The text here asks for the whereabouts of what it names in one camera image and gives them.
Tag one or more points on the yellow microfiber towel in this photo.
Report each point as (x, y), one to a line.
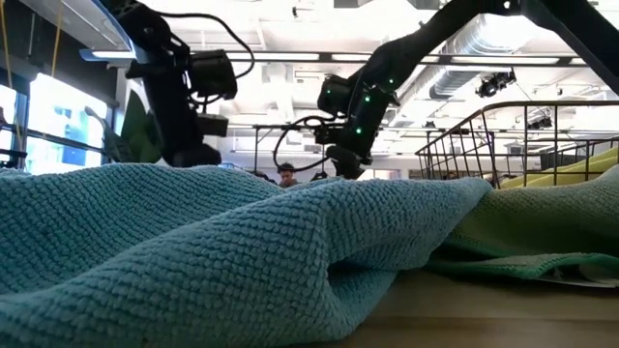
(580, 171)

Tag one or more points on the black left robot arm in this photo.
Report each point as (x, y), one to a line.
(167, 67)

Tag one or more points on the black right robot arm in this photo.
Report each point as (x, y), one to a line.
(435, 29)

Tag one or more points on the blue microfiber towel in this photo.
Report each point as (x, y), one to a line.
(193, 251)

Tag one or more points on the pale green microfiber towel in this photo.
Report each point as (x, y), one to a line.
(541, 222)

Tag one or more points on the artificial green succulent plant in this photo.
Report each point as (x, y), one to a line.
(140, 140)

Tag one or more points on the person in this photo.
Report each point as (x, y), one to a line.
(287, 176)

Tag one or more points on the long ceiling light bar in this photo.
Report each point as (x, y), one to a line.
(290, 56)

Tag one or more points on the large window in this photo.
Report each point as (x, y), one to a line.
(63, 121)

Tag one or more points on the black ceiling spotlight cluster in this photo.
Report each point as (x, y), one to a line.
(493, 84)

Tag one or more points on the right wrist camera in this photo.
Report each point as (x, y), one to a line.
(330, 134)

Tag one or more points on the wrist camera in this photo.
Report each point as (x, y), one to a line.
(213, 125)
(330, 134)

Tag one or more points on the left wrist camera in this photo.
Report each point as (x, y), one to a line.
(213, 125)

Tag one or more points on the silver ventilation duct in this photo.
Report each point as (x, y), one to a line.
(464, 53)

